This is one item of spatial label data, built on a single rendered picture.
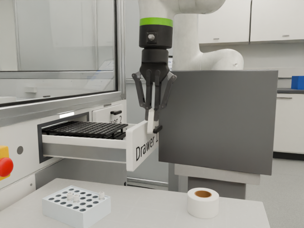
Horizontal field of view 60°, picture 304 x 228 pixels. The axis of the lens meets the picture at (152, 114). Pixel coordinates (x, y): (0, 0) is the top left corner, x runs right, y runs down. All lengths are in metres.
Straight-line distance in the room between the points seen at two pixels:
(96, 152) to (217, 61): 0.60
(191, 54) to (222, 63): 0.13
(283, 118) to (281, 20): 1.31
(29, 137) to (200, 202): 0.47
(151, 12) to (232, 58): 0.46
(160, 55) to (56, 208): 0.44
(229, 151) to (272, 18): 3.31
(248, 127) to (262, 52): 3.54
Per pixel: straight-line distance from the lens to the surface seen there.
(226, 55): 1.09
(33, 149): 0.80
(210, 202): 0.60
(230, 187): 0.98
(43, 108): 0.81
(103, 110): 1.11
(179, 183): 1.83
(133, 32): 2.61
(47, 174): 0.86
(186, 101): 0.89
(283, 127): 3.73
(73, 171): 0.98
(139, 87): 0.75
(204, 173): 0.93
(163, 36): 0.71
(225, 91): 0.86
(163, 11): 0.72
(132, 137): 0.67
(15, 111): 0.73
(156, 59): 0.71
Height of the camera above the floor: 1.06
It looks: 8 degrees down
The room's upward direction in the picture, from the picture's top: straight up
